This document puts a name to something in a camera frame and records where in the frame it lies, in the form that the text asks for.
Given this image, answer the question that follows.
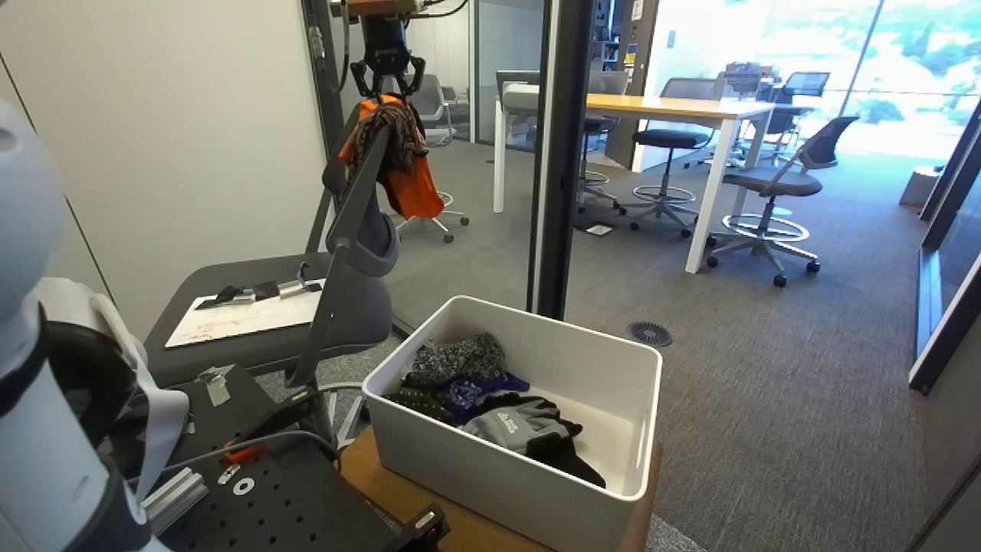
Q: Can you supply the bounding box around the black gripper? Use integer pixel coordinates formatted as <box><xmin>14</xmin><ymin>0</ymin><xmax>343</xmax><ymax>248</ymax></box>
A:
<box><xmin>348</xmin><ymin>14</ymin><xmax>426</xmax><ymax>98</ymax></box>

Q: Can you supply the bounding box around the dark brown cloth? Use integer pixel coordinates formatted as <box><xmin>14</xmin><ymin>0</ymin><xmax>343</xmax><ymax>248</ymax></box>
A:
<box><xmin>360</xmin><ymin>95</ymin><xmax>426</xmax><ymax>171</ymax></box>

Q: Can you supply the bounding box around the orange cloth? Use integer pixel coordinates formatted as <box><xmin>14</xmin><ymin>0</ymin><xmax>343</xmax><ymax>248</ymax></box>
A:
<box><xmin>338</xmin><ymin>108</ymin><xmax>446</xmax><ymax>219</ymax></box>

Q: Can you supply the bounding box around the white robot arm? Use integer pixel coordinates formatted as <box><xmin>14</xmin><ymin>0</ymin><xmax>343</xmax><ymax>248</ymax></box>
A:
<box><xmin>0</xmin><ymin>104</ymin><xmax>191</xmax><ymax>552</ymax></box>

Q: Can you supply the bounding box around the grey mesh office chair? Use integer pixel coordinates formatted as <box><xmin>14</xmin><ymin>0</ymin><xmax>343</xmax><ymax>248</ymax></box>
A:
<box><xmin>146</xmin><ymin>101</ymin><xmax>399</xmax><ymax>385</ymax></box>

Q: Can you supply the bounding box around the white plastic storage box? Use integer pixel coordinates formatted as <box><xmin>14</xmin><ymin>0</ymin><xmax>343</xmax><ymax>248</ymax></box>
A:
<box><xmin>360</xmin><ymin>291</ymin><xmax>669</xmax><ymax>552</ymax></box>

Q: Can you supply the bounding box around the grey office chair far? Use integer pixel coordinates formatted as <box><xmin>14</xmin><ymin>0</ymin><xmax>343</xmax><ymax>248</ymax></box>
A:
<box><xmin>701</xmin><ymin>114</ymin><xmax>866</xmax><ymax>291</ymax></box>

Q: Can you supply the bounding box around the black white speckled cloth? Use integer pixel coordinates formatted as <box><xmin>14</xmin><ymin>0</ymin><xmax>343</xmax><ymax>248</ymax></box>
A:
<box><xmin>407</xmin><ymin>335</ymin><xmax>503</xmax><ymax>385</ymax></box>

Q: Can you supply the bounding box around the long wooden top table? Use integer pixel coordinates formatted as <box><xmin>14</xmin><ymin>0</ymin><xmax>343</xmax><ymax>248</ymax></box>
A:
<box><xmin>491</xmin><ymin>81</ymin><xmax>779</xmax><ymax>277</ymax></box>

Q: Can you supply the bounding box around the blue patterned cloth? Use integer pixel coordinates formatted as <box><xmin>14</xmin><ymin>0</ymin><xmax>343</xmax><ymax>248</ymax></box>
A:
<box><xmin>440</xmin><ymin>373</ymin><xmax>530</xmax><ymax>422</ymax></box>

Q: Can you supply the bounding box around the grey and black glove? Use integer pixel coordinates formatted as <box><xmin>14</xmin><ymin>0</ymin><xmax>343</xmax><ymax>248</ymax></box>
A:
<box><xmin>465</xmin><ymin>396</ymin><xmax>603</xmax><ymax>488</ymax></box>

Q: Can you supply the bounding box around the black door frame pillar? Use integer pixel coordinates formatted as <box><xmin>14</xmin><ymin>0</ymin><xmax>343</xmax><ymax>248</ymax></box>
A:
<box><xmin>527</xmin><ymin>0</ymin><xmax>595</xmax><ymax>318</ymax></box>

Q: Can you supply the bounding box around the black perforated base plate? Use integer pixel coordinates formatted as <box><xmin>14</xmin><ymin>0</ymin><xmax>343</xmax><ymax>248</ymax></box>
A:
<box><xmin>161</xmin><ymin>440</ymin><xmax>450</xmax><ymax>552</ymax></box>

